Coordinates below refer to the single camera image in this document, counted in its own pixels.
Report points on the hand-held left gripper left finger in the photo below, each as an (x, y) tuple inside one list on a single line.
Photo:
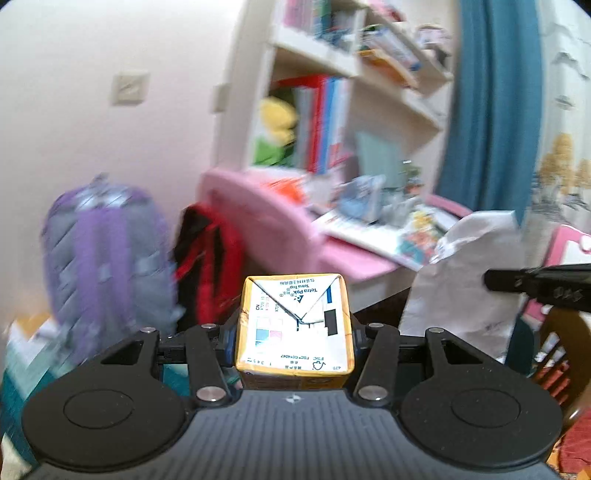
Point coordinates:
[(226, 344)]

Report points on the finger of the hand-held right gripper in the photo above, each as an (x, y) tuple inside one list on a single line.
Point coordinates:
[(505, 279)]

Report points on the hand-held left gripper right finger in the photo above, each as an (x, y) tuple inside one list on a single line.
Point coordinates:
[(362, 344)]

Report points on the yellow drink carton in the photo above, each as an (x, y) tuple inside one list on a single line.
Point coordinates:
[(295, 332)]

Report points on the wooden chair black seat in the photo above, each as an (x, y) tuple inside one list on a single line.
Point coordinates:
[(381, 308)]

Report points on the pink chair back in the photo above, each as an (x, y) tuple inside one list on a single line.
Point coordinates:
[(570, 245)]

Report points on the red black backpack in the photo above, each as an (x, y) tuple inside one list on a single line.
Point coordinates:
[(203, 267)]

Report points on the colourful picture book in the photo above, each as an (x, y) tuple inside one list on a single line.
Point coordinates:
[(422, 237)]

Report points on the open white workbook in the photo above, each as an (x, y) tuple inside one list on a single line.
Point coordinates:
[(364, 236)]

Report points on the white patterned curtain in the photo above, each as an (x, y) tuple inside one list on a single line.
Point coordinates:
[(561, 161)]

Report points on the pink desk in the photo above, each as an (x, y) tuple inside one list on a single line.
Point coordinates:
[(277, 221)]

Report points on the light blue pencil case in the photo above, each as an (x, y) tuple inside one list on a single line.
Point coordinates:
[(362, 197)]

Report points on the purple grey backpack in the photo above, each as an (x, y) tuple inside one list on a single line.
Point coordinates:
[(101, 258)]

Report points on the red cloth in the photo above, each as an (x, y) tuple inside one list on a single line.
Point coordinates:
[(577, 454)]

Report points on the teal curtain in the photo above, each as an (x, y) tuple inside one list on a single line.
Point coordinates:
[(494, 101)]

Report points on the green plush toy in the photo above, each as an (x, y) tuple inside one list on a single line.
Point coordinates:
[(270, 151)]

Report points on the white bookshelf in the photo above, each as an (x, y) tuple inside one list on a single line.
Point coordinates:
[(397, 110)]

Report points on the teal cream zigzag quilt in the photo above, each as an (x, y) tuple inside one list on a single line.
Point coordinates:
[(18, 392)]

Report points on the row of upright books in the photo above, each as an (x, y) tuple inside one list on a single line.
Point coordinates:
[(323, 124)]

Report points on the yellow plush toy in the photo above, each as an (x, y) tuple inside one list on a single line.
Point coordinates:
[(277, 119)]

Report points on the row of thin colourful books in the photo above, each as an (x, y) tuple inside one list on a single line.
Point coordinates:
[(323, 18)]

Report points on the wall switch plate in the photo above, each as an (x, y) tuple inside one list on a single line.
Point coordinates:
[(129, 87)]

